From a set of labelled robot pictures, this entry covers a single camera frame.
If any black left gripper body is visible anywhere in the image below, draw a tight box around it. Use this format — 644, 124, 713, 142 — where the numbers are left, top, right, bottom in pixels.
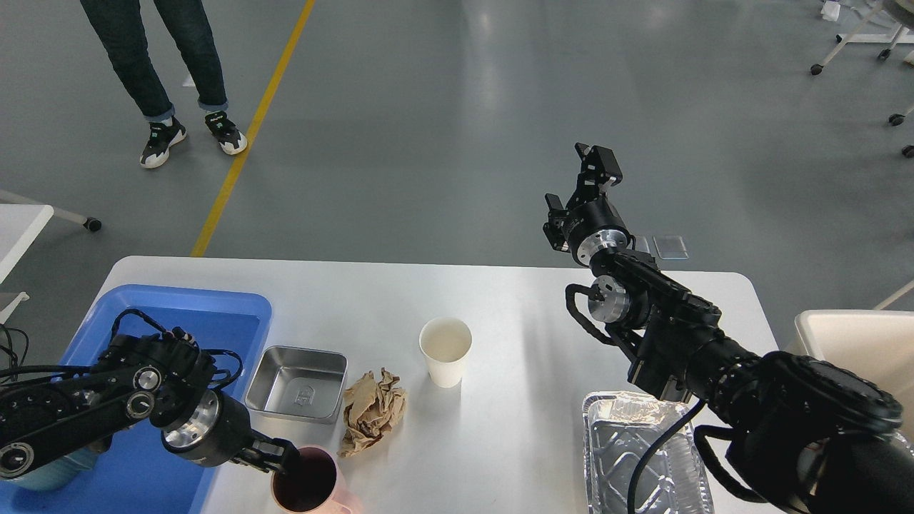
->
161, 388, 261, 469

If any cream plastic bin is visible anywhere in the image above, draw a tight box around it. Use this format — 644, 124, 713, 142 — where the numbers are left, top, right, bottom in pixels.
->
786, 310, 913, 440

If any aluminium foil tray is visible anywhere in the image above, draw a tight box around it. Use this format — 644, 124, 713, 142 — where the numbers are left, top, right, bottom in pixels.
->
582, 391, 714, 513

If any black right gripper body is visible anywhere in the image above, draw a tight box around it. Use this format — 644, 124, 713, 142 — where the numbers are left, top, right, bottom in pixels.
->
563, 196, 633, 267

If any person in dark jeans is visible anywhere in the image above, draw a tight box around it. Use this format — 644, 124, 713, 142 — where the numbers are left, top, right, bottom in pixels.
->
79, 0, 249, 170

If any blue plastic tray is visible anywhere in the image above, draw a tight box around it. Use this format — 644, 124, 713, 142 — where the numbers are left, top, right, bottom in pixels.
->
0, 285, 273, 514

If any white wheeled frame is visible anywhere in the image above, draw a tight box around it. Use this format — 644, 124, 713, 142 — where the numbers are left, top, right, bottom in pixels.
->
809, 1, 913, 162

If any stainless steel square tray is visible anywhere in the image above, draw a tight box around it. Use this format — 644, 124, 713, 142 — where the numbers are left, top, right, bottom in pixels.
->
244, 346, 347, 424

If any teal ceramic mug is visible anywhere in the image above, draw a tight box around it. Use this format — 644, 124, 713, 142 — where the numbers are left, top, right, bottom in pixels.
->
2, 447, 99, 492

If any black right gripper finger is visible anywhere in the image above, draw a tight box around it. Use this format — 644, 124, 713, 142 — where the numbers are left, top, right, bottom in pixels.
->
574, 143, 623, 204
543, 194, 571, 253

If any pink plastic mug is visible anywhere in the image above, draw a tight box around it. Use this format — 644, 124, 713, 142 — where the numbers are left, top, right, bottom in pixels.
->
271, 445, 363, 513

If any black cable bundle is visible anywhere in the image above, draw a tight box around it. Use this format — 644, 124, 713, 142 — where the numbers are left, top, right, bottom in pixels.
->
0, 325, 29, 379

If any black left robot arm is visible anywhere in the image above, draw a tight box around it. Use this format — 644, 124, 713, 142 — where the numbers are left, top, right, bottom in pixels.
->
1, 309, 300, 480

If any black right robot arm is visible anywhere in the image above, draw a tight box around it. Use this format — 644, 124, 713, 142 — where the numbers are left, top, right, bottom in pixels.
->
543, 143, 913, 513

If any white side table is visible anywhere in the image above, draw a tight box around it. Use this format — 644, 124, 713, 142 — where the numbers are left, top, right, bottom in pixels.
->
1, 203, 54, 283

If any white paper cup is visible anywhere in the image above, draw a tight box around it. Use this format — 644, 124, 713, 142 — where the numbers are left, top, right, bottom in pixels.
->
418, 318, 473, 388

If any crumpled brown paper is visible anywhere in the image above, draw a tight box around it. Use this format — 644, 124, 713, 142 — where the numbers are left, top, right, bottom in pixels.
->
338, 368, 408, 458

